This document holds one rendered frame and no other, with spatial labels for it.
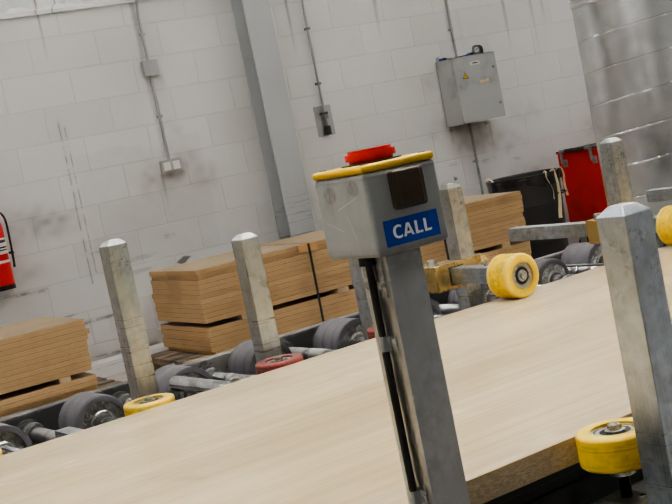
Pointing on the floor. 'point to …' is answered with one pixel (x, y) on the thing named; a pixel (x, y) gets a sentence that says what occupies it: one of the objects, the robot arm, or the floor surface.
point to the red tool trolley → (583, 183)
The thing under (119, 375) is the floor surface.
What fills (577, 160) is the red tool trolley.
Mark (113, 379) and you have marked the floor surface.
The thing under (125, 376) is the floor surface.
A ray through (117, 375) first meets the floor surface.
